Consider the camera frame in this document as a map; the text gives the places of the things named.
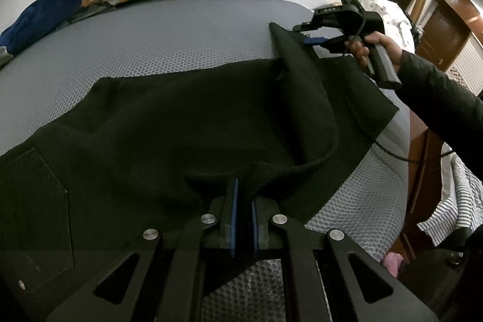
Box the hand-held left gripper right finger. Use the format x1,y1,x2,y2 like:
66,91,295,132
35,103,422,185
251,196,440,322

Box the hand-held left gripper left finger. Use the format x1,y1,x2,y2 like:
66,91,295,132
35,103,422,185
45,178,240,322

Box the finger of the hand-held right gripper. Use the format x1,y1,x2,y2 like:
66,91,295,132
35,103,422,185
292,23,326,33
304,35,351,53

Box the black pants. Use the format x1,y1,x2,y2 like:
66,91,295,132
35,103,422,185
0,22,400,311

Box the person's right forearm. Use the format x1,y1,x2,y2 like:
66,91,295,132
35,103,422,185
396,49,483,175

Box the person's right hand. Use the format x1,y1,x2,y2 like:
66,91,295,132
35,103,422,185
347,31,404,75

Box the wooden door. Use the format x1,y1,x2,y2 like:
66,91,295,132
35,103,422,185
415,0,483,59

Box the white ribbed radiator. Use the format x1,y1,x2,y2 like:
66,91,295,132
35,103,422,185
445,31,483,96

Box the grey mesh mattress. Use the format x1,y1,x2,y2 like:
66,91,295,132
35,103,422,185
0,0,412,322

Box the striped cloth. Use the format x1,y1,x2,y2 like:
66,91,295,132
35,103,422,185
417,143,483,247

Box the black cable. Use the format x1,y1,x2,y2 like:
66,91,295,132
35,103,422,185
341,16,459,162

